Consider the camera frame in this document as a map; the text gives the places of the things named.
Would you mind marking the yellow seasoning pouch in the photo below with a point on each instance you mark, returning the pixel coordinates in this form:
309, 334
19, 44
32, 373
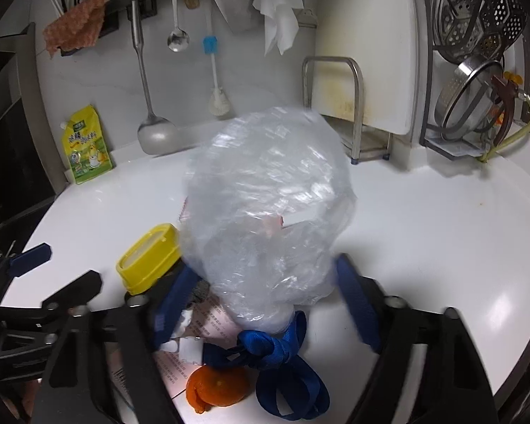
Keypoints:
88, 150

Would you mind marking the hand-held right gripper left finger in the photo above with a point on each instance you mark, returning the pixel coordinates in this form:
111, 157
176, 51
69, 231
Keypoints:
176, 304

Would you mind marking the black built-in appliance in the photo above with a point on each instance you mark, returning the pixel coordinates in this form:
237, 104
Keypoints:
9, 163

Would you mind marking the orange mandarin peel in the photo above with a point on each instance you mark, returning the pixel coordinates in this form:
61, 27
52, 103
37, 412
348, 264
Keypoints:
216, 388

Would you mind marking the small white scrap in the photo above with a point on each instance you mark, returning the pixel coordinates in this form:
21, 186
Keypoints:
190, 350

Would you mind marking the white brush with blue collar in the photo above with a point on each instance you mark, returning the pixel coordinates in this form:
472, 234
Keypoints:
210, 46

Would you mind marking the steel cutting board rack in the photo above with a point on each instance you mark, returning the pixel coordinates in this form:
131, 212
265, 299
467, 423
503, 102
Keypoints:
357, 110

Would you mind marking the grey textured scrap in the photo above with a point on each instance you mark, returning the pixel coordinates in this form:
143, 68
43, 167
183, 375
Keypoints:
198, 293

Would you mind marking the black dish rack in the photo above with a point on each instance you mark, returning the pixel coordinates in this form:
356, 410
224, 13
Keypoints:
450, 148

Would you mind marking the steel spatula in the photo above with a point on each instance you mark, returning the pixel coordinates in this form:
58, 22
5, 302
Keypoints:
157, 134

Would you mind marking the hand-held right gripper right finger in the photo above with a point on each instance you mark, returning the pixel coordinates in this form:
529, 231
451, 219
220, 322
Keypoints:
357, 304

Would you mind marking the steel strainer pot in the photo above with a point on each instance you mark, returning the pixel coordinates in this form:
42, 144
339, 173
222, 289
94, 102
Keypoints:
477, 92

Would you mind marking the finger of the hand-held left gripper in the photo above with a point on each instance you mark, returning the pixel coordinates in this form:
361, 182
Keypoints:
31, 258
75, 289

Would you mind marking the white hanging cloth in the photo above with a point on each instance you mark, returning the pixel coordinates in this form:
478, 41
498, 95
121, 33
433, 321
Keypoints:
278, 9

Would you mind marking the dark wall rail with hooks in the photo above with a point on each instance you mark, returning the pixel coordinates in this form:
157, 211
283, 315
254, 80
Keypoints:
146, 6

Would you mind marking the steel spoon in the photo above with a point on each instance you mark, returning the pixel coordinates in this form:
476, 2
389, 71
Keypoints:
178, 39

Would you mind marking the steel colander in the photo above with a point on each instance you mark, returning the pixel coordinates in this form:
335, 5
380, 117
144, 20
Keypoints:
448, 95

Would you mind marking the clear plastic bag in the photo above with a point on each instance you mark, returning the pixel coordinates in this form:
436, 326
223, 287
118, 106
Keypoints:
265, 185

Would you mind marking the perforated steel steamer basket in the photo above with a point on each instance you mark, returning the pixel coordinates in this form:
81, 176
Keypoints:
468, 4

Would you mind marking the white cutting board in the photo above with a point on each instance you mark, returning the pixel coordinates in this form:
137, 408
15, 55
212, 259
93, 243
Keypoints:
371, 53

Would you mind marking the printed paper leaflet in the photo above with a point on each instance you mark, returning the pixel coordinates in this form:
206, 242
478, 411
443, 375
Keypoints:
212, 322

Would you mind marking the brown plastic utensil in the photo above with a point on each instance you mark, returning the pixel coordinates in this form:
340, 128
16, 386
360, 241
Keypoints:
508, 115

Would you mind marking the yellow plastic container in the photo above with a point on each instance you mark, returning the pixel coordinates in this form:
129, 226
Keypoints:
145, 256

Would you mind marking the orange dishcloth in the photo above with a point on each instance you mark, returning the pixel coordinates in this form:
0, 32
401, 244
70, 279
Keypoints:
75, 26

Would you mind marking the person's left hand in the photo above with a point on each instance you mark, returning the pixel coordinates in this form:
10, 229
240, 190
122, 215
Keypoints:
30, 399

